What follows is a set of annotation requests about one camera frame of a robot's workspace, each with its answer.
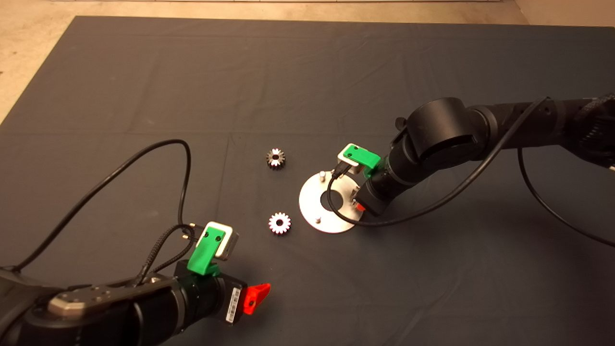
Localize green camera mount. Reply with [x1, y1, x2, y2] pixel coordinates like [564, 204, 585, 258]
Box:
[344, 143, 381, 178]
[186, 227, 226, 277]

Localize green right camera mount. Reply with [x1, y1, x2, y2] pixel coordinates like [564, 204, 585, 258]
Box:
[344, 143, 381, 178]

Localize silver camera box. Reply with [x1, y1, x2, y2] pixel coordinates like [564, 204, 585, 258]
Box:
[202, 221, 239, 262]
[337, 144, 362, 174]

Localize silver left camera box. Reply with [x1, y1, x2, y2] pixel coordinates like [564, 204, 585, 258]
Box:
[202, 221, 239, 262]

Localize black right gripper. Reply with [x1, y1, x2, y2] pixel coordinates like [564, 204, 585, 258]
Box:
[355, 156, 415, 216]

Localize smooth black left camera cable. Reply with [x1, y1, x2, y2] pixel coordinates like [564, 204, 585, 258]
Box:
[14, 139, 195, 271]

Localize dark grey table cloth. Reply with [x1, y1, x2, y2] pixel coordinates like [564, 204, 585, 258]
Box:
[0, 16, 615, 346]

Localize braided black left wrist cable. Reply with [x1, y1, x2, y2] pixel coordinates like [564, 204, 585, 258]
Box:
[136, 224, 197, 287]

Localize round metal carrier plate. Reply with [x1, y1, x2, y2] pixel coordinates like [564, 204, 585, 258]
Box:
[299, 172, 361, 235]

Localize green left camera mount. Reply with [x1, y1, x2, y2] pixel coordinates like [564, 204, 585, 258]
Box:
[186, 227, 226, 277]

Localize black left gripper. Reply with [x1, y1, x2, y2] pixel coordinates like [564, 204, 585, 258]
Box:
[174, 259, 272, 332]

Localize silver right camera box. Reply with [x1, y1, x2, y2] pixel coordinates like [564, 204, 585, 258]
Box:
[337, 144, 362, 174]

